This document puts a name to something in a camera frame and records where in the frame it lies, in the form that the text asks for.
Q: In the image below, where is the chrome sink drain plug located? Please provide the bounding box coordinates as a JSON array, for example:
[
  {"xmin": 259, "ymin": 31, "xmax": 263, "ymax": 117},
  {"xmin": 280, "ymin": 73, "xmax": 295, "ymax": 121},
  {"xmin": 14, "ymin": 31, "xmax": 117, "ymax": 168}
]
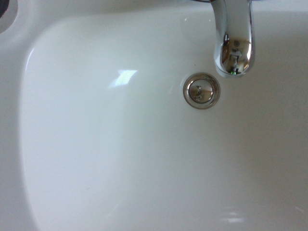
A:
[{"xmin": 182, "ymin": 72, "xmax": 221, "ymax": 110}]

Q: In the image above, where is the white ceramic sink basin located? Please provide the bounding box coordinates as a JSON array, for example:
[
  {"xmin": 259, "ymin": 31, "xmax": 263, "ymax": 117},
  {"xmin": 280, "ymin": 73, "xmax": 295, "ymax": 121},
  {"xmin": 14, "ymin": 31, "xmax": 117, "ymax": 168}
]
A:
[{"xmin": 0, "ymin": 0, "xmax": 308, "ymax": 231}]

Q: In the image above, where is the chrome faucet spout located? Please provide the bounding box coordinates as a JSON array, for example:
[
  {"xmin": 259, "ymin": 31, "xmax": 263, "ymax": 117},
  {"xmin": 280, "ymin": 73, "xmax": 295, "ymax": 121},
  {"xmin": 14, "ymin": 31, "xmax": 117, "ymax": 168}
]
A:
[{"xmin": 208, "ymin": 0, "xmax": 256, "ymax": 78}]

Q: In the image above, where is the round grey white object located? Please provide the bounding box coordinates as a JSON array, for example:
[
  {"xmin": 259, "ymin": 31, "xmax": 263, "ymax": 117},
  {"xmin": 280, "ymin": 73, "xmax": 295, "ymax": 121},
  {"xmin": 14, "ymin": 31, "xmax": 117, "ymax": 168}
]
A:
[{"xmin": 0, "ymin": 0, "xmax": 19, "ymax": 34}]

